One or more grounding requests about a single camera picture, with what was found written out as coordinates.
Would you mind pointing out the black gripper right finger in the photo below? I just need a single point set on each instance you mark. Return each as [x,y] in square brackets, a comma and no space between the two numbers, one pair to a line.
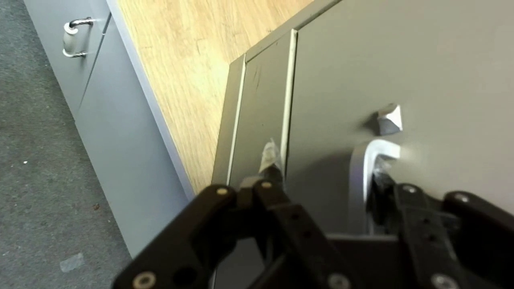
[427,226]

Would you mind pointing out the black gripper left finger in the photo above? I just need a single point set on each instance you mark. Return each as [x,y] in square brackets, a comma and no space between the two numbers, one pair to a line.
[270,166]

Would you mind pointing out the beige file drawer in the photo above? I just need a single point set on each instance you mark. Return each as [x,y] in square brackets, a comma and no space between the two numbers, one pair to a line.
[427,65]

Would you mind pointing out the beige metal file cabinet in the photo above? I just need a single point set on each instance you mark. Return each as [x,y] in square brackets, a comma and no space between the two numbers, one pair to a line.
[257,107]

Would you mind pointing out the silver lower drawer thumb latch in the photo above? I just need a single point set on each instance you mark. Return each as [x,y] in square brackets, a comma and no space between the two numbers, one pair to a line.
[385,121]

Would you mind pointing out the grey desk base cabinet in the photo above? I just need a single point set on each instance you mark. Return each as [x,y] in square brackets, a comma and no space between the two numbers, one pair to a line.
[122,134]

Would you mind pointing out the white paper scrap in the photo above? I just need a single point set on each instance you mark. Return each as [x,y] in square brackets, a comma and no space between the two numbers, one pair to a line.
[72,263]

